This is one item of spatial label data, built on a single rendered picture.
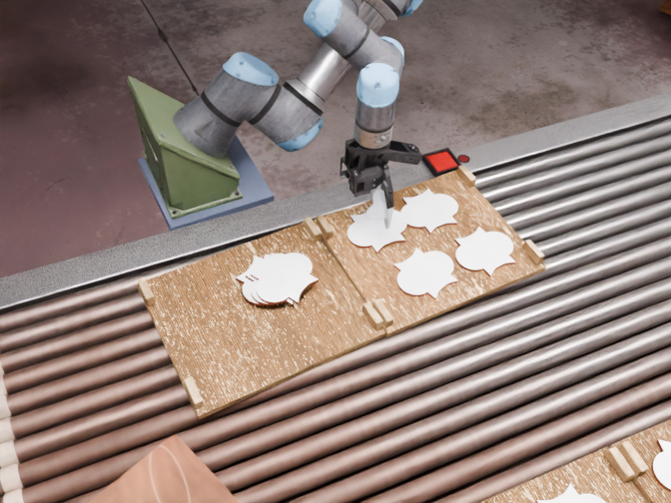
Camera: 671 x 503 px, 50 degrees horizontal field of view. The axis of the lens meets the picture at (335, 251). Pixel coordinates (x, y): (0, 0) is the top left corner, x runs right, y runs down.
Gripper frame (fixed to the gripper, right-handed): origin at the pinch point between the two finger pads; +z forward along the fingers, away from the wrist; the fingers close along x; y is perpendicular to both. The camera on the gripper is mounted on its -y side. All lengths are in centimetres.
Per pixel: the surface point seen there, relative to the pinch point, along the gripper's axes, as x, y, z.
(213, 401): 26, 47, 9
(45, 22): -271, 41, 103
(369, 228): -0.3, 0.2, 7.7
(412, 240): 6.0, -7.6, 8.8
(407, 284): 17.3, 0.2, 8.0
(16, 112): -203, 68, 103
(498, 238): 14.1, -25.5, 8.0
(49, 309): -10, 71, 11
